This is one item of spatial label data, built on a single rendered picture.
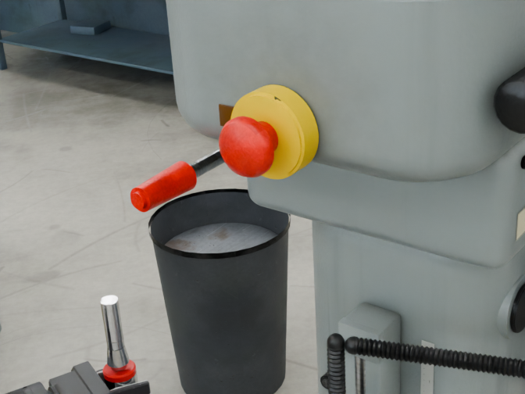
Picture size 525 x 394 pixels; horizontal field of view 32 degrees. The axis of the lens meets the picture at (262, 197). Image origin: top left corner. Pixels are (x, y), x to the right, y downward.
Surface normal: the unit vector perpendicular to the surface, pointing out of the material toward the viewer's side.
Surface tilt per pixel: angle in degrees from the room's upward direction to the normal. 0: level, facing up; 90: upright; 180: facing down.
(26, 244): 0
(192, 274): 94
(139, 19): 90
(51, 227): 0
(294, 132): 90
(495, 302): 90
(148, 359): 0
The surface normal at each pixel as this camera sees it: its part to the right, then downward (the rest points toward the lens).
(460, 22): 0.24, 0.40
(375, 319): -0.06, -0.90
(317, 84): -0.60, 0.37
